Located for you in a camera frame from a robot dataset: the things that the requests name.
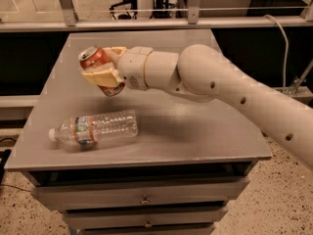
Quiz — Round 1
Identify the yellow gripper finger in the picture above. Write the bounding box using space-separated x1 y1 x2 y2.
104 47 127 65
81 67 124 87

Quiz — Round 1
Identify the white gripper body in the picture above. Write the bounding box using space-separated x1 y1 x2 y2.
117 46 154 91

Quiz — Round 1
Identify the red coke can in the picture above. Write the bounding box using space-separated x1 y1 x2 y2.
78 45 126 97

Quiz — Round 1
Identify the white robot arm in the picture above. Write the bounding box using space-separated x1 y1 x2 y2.
78 44 313 169

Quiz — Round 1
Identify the black office chair base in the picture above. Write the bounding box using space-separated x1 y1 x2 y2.
110 0 138 21

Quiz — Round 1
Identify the clear plastic water bottle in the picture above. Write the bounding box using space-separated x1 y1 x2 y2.
48 110 138 146

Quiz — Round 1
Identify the grey metal railing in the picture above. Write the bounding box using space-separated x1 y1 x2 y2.
0 0 313 32

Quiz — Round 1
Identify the grey drawer cabinet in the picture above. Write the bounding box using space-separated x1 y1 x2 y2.
6 29 271 235

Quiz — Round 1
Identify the top grey drawer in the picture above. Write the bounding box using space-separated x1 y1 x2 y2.
31 176 249 211

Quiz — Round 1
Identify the grey drawer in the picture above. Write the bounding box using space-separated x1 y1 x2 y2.
63 206 228 229
31 176 249 211

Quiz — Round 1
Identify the middle grey drawer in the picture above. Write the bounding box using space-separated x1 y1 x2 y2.
63 206 228 229

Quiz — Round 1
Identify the white cable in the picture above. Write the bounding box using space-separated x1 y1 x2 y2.
264 14 291 94

